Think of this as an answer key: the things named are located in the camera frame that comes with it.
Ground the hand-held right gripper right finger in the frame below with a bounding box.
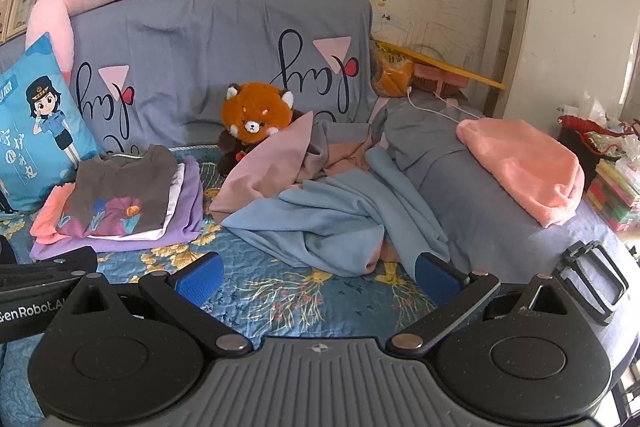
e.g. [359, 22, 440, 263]
[386, 253, 575, 357]

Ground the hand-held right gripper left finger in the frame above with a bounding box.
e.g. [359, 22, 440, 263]
[64, 252, 254, 358]

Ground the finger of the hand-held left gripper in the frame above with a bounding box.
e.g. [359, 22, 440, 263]
[0, 247, 98, 295]

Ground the blue pink fringed scarf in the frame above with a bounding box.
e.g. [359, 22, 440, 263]
[209, 111, 451, 279]

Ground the coral folded garment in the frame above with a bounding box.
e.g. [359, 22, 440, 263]
[30, 184, 76, 244]

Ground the blue floral quilted mat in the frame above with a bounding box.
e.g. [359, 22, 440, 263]
[0, 147, 501, 408]

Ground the blue cartoon print pillow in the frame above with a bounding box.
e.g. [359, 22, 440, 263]
[0, 32, 101, 220]

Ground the coral fleece towel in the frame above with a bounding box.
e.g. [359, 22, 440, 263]
[456, 117, 586, 229]

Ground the red panda plush toy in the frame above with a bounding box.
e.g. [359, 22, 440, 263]
[216, 82, 306, 175]

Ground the stack of colourful boxes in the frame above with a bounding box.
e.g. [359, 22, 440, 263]
[585, 157, 640, 233]

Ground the red bag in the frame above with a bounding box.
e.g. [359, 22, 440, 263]
[557, 114, 621, 168]

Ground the pink plastic rack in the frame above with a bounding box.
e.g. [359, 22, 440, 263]
[412, 64, 471, 108]

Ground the orange bag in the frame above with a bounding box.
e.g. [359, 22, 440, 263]
[372, 42, 416, 98]

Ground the yellow board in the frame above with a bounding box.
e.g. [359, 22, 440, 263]
[375, 39, 507, 90]

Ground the white tissue paper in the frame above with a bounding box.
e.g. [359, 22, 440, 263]
[562, 92, 608, 118]

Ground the grey printed sofa cover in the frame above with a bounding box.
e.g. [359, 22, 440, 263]
[0, 0, 640, 308]

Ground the white tall cabinet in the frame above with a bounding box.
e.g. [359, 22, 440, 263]
[480, 0, 640, 142]

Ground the white cable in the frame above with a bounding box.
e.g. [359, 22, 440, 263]
[405, 87, 483, 125]

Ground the wooden picture frame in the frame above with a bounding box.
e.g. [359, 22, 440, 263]
[7, 0, 43, 40]
[0, 0, 16, 42]

